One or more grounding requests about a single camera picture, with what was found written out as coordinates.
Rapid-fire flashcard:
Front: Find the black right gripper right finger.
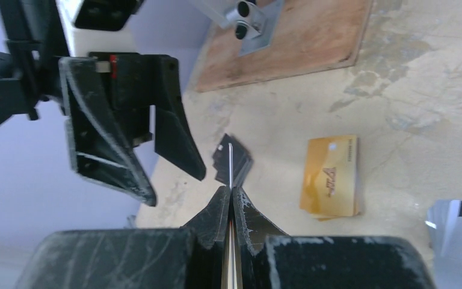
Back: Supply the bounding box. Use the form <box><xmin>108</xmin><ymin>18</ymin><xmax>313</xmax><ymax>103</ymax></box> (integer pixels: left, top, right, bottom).
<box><xmin>233</xmin><ymin>187</ymin><xmax>436</xmax><ymax>288</ymax></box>

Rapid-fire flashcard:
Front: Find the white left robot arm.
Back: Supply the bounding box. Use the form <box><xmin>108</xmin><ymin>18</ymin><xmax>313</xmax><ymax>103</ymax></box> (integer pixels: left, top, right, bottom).
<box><xmin>0</xmin><ymin>1</ymin><xmax>206</xmax><ymax>207</ymax></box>

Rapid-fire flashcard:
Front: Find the orange credit card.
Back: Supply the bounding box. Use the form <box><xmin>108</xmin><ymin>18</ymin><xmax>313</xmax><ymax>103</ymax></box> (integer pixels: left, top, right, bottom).
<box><xmin>299</xmin><ymin>135</ymin><xmax>361</xmax><ymax>221</ymax></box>

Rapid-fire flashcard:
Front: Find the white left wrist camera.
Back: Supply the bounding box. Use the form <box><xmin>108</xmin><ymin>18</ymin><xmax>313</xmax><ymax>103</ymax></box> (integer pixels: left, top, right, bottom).
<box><xmin>55</xmin><ymin>0</ymin><xmax>143</xmax><ymax>57</ymax></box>

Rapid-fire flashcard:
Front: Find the black credit card stack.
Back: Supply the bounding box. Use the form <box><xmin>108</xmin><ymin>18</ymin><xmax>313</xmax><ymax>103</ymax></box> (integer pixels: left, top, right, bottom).
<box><xmin>212</xmin><ymin>134</ymin><xmax>253</xmax><ymax>187</ymax></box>

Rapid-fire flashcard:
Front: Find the grey metal stand bracket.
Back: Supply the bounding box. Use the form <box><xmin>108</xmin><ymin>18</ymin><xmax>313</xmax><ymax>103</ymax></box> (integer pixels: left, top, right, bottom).
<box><xmin>191</xmin><ymin>0</ymin><xmax>285</xmax><ymax>56</ymax></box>

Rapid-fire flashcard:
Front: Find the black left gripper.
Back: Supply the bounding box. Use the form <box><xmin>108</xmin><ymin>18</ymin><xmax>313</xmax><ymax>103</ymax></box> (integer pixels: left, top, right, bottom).
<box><xmin>59</xmin><ymin>52</ymin><xmax>206</xmax><ymax>207</ymax></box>

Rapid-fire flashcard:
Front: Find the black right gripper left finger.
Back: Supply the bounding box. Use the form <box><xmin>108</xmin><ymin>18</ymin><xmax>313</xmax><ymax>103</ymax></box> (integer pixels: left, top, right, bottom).
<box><xmin>16</xmin><ymin>186</ymin><xmax>230</xmax><ymax>288</ymax></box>

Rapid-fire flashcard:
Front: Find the thin card edge-on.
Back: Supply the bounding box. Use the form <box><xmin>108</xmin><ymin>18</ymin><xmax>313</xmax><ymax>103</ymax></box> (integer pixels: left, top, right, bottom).
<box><xmin>227</xmin><ymin>143</ymin><xmax>238</xmax><ymax>289</ymax></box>

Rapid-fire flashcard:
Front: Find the brown wooden board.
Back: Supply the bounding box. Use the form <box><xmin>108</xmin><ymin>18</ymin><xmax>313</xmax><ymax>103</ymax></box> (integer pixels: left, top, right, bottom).
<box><xmin>196</xmin><ymin>1</ymin><xmax>372</xmax><ymax>92</ymax></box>

